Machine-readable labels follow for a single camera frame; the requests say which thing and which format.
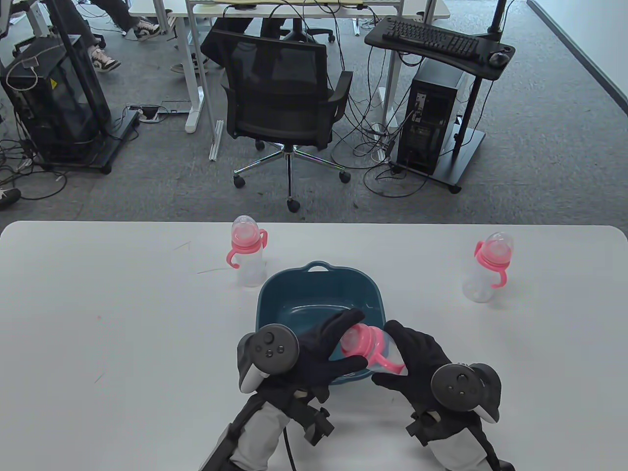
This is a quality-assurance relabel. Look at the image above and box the clear pink baby bottle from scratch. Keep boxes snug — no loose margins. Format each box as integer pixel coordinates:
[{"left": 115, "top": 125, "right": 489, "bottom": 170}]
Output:
[
  {"left": 340, "top": 324, "right": 407, "bottom": 377},
  {"left": 462, "top": 232, "right": 516, "bottom": 303},
  {"left": 226, "top": 215, "right": 269, "bottom": 288}
]

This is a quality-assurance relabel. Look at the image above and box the black mesh office chair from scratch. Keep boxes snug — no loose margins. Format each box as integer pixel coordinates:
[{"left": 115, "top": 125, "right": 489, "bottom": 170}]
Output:
[{"left": 212, "top": 28, "right": 354, "bottom": 212}]

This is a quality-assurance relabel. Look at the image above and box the black rolling cart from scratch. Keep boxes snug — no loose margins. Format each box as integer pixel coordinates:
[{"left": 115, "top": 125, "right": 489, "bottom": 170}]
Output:
[{"left": 29, "top": 0, "right": 140, "bottom": 175}]

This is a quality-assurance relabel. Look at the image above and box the black chair base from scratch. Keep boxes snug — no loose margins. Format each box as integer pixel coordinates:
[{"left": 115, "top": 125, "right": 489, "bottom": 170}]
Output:
[{"left": 267, "top": 17, "right": 336, "bottom": 44}]

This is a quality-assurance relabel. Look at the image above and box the black tracking controller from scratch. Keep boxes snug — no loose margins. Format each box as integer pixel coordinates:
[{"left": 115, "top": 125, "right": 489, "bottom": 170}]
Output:
[
  {"left": 431, "top": 362, "right": 502, "bottom": 423},
  {"left": 237, "top": 325, "right": 300, "bottom": 393}
]

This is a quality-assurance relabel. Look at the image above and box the white office desk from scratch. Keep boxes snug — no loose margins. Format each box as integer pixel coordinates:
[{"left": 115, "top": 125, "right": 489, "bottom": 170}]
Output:
[{"left": 129, "top": 0, "right": 450, "bottom": 161}]

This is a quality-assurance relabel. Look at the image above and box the person's right hand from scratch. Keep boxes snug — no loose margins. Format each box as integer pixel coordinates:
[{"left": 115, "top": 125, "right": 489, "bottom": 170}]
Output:
[{"left": 371, "top": 320, "right": 452, "bottom": 418}]

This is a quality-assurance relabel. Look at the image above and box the black rolling keyboard stand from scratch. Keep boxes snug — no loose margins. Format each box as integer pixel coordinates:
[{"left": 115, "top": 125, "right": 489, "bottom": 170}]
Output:
[{"left": 364, "top": 0, "right": 516, "bottom": 193}]

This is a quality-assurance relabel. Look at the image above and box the teal plastic basin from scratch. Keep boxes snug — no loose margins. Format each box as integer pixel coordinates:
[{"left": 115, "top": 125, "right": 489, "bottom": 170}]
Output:
[{"left": 256, "top": 261, "right": 389, "bottom": 388}]

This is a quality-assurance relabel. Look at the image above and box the bundle of black cables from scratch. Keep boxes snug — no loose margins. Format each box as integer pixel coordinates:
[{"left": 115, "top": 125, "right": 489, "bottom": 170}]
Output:
[
  {"left": 331, "top": 74, "right": 428, "bottom": 198},
  {"left": 0, "top": 137, "right": 68, "bottom": 201}
]

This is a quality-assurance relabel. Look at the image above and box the person's left hand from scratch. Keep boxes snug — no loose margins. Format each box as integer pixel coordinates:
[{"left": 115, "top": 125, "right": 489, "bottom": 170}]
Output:
[{"left": 267, "top": 309, "right": 368, "bottom": 400}]

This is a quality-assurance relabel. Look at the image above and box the black glass equipment case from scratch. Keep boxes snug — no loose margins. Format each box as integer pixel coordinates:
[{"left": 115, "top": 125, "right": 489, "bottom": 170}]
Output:
[{"left": 0, "top": 33, "right": 111, "bottom": 162}]

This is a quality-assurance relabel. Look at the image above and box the black computer tower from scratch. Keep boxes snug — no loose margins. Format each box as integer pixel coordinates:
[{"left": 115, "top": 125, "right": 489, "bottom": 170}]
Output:
[{"left": 396, "top": 59, "right": 467, "bottom": 176}]

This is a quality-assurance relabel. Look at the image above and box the black keyboard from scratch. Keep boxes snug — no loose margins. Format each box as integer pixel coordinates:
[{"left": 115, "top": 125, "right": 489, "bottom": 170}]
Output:
[{"left": 382, "top": 19, "right": 480, "bottom": 62}]

